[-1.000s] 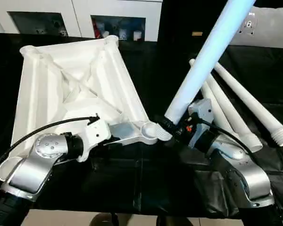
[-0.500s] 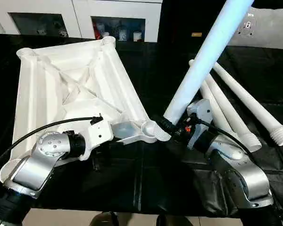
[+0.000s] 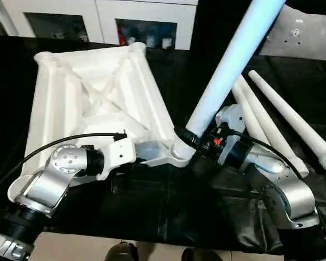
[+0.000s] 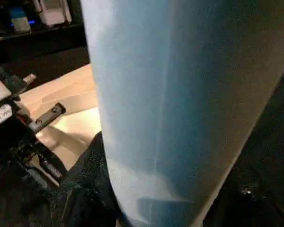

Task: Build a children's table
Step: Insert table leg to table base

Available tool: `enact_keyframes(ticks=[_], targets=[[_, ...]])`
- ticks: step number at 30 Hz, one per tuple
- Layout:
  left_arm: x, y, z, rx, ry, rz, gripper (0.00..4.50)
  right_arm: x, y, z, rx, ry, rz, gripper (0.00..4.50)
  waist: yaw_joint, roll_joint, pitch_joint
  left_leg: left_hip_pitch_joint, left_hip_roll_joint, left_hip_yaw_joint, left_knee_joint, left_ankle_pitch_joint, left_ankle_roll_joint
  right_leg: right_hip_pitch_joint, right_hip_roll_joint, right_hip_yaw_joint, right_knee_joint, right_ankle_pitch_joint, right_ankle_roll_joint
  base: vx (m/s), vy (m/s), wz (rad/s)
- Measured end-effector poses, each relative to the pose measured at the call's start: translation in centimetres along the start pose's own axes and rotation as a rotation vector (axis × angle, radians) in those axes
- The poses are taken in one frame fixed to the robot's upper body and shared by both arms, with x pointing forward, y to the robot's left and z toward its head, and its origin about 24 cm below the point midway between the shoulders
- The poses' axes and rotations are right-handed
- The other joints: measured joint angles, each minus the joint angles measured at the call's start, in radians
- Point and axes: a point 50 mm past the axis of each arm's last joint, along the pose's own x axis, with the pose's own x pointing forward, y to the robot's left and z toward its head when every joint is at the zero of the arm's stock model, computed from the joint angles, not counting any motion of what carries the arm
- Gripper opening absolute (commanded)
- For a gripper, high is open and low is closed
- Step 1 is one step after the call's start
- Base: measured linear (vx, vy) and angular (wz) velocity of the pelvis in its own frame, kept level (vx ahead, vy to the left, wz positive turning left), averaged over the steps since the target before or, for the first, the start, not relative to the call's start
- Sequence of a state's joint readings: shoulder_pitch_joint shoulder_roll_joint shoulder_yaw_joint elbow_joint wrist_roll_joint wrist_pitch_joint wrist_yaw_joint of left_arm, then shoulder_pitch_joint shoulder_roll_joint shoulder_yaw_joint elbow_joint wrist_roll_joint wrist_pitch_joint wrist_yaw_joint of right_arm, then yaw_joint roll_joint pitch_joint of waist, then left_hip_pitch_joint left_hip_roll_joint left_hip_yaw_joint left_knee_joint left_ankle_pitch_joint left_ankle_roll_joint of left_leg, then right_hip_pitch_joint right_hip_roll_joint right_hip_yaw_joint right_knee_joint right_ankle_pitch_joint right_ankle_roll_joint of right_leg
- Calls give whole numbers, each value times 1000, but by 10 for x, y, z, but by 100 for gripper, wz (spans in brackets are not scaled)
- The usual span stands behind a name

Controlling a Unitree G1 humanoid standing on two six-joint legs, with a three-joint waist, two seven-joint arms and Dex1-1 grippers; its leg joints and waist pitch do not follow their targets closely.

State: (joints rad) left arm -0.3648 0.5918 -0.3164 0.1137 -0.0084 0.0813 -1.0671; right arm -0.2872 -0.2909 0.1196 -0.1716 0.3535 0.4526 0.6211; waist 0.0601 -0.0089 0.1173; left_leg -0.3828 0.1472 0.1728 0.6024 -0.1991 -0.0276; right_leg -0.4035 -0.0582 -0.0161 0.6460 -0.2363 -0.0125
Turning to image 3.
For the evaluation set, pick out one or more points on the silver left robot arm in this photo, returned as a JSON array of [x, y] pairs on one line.
[[49, 179]]

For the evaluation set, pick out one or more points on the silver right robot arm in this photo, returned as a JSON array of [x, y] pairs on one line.
[[282, 185]]

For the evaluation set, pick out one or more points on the white plastic table top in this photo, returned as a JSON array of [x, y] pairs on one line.
[[98, 92]]

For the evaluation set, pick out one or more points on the black right robot foot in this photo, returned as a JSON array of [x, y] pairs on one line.
[[201, 254]]

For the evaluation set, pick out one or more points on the black robot foot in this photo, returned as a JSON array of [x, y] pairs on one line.
[[201, 254], [122, 252]]

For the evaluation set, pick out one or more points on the black box with yellow label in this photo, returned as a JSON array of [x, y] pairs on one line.
[[217, 22]]

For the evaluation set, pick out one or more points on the black left robot foot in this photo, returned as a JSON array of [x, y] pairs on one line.
[[122, 252]]

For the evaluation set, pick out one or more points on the white cabinet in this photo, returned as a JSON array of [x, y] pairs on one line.
[[98, 13]]

